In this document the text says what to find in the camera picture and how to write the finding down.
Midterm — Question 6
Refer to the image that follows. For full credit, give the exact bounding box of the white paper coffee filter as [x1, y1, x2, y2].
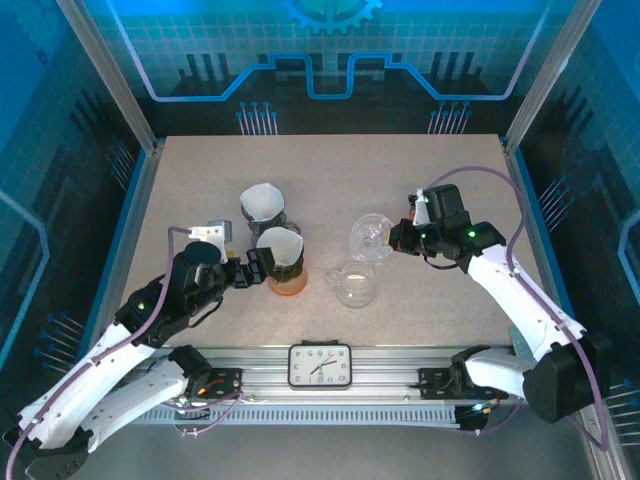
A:
[256, 227, 305, 267]
[239, 183, 286, 224]

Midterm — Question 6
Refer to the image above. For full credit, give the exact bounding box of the clear coffee dripper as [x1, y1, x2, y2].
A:
[349, 213, 394, 264]

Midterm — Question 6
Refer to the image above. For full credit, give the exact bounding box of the orange transparent cup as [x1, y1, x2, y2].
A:
[267, 267, 310, 299]

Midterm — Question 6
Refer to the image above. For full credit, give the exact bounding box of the clear handled server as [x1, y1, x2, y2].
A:
[324, 262, 379, 310]

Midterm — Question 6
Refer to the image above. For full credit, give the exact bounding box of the black rectangular analog clock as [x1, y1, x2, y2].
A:
[288, 343, 353, 390]

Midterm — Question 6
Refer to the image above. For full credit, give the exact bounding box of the left wrist grey camera box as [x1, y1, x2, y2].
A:
[188, 219, 234, 249]

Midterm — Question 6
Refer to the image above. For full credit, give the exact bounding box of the left aluminium side rail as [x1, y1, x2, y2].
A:
[97, 137, 169, 351]

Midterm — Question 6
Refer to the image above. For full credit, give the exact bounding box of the aluminium side rail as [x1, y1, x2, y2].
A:
[97, 137, 169, 351]
[499, 134, 581, 354]

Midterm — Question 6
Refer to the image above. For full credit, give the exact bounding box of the right aluminium side rail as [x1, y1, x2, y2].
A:
[499, 134, 581, 354]

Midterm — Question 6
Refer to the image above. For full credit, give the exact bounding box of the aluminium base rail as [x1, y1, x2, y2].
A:
[197, 344, 524, 404]

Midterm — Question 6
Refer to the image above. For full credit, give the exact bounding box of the slotted grey cable duct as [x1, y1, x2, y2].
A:
[127, 406, 462, 428]

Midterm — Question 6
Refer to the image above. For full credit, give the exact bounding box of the right aluminium frame post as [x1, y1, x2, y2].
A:
[502, 0, 597, 151]

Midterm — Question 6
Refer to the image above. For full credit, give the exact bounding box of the aluminium frame post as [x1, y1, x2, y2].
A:
[57, 0, 167, 151]
[502, 0, 597, 151]

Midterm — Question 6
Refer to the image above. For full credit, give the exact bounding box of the left aluminium frame post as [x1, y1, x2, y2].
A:
[57, 0, 167, 151]

